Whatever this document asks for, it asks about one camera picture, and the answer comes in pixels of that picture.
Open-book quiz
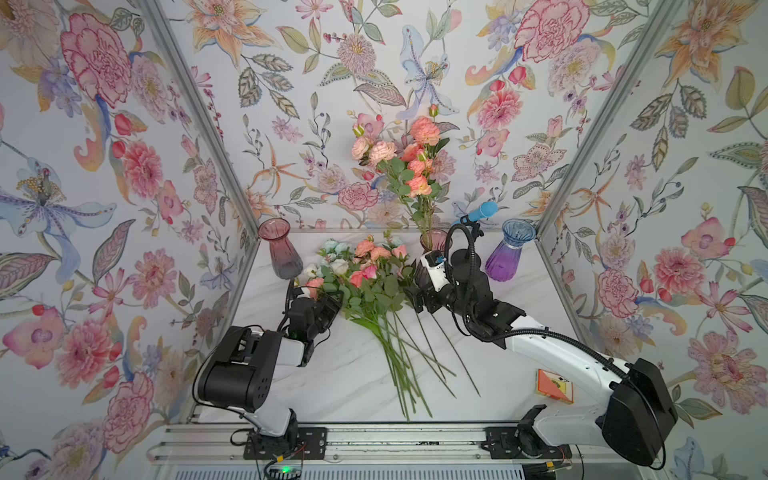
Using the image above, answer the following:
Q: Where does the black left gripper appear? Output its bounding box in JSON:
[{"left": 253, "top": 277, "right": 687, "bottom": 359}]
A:
[{"left": 304, "top": 290, "right": 343, "bottom": 343}]

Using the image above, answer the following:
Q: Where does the coral pink rose spray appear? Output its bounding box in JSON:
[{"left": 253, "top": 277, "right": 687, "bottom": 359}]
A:
[{"left": 403, "top": 153, "right": 441, "bottom": 233}]

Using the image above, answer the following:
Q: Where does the pale pink peony stem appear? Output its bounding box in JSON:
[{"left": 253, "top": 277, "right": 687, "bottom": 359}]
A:
[{"left": 351, "top": 123, "right": 418, "bottom": 228}]

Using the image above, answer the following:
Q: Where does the coral pink carnation stem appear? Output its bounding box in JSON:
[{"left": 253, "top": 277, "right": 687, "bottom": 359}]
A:
[{"left": 403, "top": 105, "right": 454, "bottom": 182}]

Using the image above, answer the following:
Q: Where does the single pink rose stem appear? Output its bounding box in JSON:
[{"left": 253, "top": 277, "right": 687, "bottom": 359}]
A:
[{"left": 398, "top": 143, "right": 444, "bottom": 233}]

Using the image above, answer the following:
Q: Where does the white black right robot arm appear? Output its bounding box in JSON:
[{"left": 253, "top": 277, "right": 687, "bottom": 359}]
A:
[{"left": 408, "top": 222, "right": 678, "bottom": 470}]

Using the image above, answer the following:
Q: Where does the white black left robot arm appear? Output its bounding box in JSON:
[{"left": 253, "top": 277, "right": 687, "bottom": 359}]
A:
[{"left": 192, "top": 286, "right": 344, "bottom": 460}]

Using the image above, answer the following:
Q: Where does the blue purple glass vase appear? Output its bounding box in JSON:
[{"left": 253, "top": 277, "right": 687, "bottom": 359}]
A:
[{"left": 485, "top": 219, "right": 536, "bottom": 282}]

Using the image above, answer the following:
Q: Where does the pink ribbed glass vase left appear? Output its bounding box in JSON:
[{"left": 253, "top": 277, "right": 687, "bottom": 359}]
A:
[{"left": 258, "top": 218, "right": 304, "bottom": 280}]

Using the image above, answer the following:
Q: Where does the pink ribbed glass vase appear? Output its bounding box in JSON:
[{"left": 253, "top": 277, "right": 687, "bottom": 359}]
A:
[
  {"left": 258, "top": 218, "right": 304, "bottom": 280},
  {"left": 420, "top": 228, "right": 452, "bottom": 254}
]

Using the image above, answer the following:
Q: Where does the pink ribbed glass vase centre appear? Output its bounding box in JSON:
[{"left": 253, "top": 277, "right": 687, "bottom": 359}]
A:
[{"left": 420, "top": 228, "right": 452, "bottom": 254}]

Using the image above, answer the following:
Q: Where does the bunch of artificial flowers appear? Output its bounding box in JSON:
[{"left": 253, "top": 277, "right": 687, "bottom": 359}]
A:
[{"left": 295, "top": 231, "right": 480, "bottom": 421}]

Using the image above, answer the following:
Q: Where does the blue microphone on black stand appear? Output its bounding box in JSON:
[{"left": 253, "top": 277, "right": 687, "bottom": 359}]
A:
[{"left": 447, "top": 201, "right": 499, "bottom": 243}]

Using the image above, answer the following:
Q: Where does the orange pink card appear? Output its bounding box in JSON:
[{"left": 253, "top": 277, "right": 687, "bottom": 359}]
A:
[{"left": 536, "top": 369, "right": 574, "bottom": 404}]

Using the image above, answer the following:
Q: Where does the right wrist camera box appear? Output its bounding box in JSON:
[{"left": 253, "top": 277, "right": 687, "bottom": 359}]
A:
[{"left": 420, "top": 250, "right": 450, "bottom": 292}]

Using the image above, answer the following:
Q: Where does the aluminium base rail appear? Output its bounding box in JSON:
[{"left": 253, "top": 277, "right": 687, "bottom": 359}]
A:
[{"left": 149, "top": 421, "right": 661, "bottom": 480}]

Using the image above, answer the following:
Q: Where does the left corner aluminium post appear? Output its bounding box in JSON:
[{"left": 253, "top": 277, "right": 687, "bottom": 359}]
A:
[{"left": 137, "top": 0, "right": 258, "bottom": 236}]

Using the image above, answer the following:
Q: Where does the corner aluminium post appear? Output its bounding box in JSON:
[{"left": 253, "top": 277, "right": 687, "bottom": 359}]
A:
[
  {"left": 536, "top": 1, "right": 679, "bottom": 242},
  {"left": 137, "top": 0, "right": 258, "bottom": 236}
]

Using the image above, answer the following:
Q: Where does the right corner aluminium post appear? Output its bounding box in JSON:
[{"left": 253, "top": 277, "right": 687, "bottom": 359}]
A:
[{"left": 536, "top": 1, "right": 679, "bottom": 242}]

